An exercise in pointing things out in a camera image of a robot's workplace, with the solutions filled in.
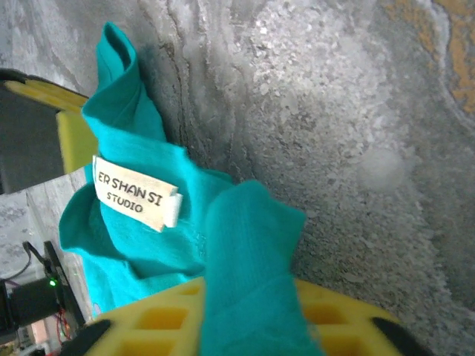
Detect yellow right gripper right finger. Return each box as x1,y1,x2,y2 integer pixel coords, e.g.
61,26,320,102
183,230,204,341
295,280,435,356

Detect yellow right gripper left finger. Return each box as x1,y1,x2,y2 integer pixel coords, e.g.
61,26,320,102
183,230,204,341
65,276,208,356

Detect red left base wire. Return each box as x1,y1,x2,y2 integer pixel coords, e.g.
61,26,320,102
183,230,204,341
54,309,73,340

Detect teal t-shirt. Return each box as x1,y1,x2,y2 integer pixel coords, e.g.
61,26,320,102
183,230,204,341
58,21,327,356

